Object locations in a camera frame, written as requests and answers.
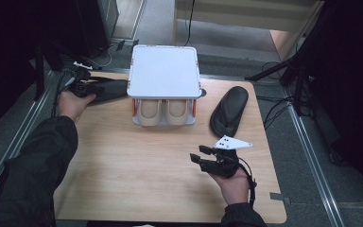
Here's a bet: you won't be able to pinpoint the black metal stand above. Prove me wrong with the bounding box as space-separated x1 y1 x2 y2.
32 37 102 102

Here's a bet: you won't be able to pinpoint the person's left hand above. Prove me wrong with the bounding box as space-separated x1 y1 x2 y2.
57 90 97 124

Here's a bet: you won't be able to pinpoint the black power plugs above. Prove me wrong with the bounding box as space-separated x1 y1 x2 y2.
115 39 140 54

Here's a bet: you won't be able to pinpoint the black hanging cable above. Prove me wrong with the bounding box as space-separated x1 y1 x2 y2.
182 0 197 48

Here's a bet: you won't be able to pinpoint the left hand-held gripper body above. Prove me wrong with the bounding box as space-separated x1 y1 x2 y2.
65 61 95 98

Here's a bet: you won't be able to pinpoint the black flip-flop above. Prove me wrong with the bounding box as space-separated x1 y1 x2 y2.
209 85 250 140
86 76 130 107

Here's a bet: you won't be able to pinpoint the black tripod stand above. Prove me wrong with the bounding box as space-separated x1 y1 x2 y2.
245 46 316 117

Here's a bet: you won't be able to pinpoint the person's right hand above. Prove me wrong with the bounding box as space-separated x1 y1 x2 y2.
209 166 251 206

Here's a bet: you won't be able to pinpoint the white floor cable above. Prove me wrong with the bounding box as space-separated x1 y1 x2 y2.
86 44 115 69

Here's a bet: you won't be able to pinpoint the white shoe rack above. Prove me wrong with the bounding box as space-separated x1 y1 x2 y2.
126 44 203 128

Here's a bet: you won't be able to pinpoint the dark cabinet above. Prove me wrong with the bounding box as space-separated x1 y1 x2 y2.
75 0 121 59

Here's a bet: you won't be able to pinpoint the metal floor rail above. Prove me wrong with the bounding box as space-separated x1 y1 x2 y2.
283 89 346 227
0 70 57 209

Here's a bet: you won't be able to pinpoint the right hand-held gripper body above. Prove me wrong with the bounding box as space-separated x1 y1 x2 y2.
210 135 253 179

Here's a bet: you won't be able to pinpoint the cream perforated clog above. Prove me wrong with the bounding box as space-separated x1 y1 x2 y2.
164 98 191 127
136 98 164 128

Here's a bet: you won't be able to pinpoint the beige wooden furniture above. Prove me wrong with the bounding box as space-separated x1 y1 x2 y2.
173 0 324 61

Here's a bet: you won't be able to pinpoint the grey tape strip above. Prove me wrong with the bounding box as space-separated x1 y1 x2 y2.
269 192 292 205

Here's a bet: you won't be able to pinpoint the black floor cable bundle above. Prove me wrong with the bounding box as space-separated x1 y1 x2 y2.
256 61 297 131

